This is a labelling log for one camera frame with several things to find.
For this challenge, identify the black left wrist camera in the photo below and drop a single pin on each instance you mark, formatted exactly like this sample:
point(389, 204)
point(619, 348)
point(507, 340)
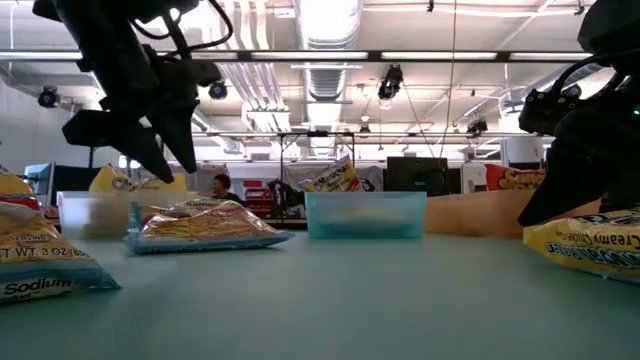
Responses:
point(205, 72)

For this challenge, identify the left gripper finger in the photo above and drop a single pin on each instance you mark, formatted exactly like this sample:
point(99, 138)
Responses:
point(180, 135)
point(110, 130)

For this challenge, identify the silver ceiling duct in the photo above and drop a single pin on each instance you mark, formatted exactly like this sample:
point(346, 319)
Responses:
point(327, 30)

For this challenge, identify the black overhead camera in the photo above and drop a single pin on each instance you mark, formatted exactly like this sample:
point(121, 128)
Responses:
point(391, 82)

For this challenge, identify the white cylinder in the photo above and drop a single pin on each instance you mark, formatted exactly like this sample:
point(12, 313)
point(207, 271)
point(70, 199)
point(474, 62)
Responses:
point(522, 150)

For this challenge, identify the teal plastic bin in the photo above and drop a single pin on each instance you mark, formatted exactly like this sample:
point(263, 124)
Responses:
point(325, 215)

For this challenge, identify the red storage rack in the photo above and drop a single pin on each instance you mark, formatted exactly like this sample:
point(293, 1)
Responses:
point(257, 192)

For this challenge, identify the black panel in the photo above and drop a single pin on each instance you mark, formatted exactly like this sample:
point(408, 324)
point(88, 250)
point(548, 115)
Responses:
point(70, 177)

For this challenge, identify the orange plastic bin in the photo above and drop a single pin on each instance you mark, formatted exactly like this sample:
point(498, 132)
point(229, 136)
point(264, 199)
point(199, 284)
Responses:
point(475, 215)

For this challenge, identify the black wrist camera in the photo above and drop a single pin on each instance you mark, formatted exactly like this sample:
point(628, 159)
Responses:
point(545, 112)
point(205, 72)

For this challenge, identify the clear plastic bin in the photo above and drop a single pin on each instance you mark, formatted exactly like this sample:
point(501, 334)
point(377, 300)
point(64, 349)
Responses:
point(70, 215)

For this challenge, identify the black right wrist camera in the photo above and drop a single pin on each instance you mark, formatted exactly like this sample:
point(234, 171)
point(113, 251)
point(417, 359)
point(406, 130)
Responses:
point(545, 112)

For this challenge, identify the black box cabinet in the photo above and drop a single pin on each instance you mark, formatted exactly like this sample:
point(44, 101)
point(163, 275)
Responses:
point(415, 175)

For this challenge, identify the white cabinet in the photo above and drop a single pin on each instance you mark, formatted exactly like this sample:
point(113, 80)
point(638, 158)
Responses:
point(473, 177)

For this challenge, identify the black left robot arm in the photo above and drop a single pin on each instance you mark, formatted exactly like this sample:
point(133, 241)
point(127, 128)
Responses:
point(100, 40)

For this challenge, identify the black stand frame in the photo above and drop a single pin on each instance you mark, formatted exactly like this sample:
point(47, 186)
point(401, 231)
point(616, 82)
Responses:
point(315, 134)

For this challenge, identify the red spicy noodle pack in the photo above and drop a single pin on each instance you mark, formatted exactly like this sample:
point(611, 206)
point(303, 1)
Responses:
point(512, 179)

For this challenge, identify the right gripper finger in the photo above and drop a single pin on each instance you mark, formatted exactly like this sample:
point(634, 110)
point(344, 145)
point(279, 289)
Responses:
point(565, 195)
point(625, 200)

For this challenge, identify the blue-edged beef ramen pack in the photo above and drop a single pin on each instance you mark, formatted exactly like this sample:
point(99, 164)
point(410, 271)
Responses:
point(210, 227)
point(40, 250)
point(334, 179)

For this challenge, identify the green table mat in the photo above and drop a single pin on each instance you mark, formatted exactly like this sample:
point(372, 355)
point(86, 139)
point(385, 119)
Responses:
point(320, 310)

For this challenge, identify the grey hanging cloth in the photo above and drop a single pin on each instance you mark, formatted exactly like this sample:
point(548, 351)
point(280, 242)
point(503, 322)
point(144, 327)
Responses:
point(205, 175)

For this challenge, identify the blue lit monitor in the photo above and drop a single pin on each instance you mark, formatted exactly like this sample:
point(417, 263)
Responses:
point(40, 177)

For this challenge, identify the person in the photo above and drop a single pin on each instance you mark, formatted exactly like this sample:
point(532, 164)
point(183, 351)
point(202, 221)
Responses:
point(222, 185)

